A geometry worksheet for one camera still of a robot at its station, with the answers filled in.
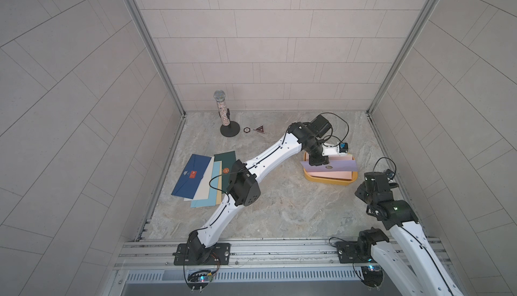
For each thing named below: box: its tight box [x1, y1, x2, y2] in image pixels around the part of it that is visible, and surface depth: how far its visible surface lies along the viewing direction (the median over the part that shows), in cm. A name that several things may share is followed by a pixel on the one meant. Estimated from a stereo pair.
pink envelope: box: [306, 170, 353, 181], surface depth 91 cm
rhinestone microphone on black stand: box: [213, 90, 241, 138], surface depth 96 cm
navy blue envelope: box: [170, 154, 212, 200], surface depth 91 cm
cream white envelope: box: [183, 156, 215, 202], surface depth 91 cm
